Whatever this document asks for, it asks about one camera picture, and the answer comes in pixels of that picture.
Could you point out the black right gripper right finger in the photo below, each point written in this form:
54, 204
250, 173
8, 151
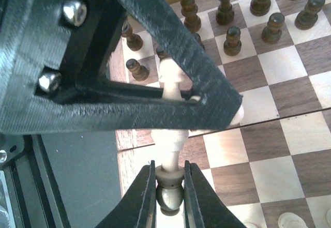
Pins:
202, 206

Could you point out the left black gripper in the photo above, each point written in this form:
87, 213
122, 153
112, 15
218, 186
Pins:
51, 46

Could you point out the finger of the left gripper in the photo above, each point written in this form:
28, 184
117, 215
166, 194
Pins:
186, 57
71, 111

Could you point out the black mounting rail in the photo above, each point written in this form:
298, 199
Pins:
30, 196

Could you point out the white bishop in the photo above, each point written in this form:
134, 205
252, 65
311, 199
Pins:
169, 175

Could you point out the wooden chess board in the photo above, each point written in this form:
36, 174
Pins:
278, 158

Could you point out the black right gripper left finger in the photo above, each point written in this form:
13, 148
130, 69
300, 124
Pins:
137, 208

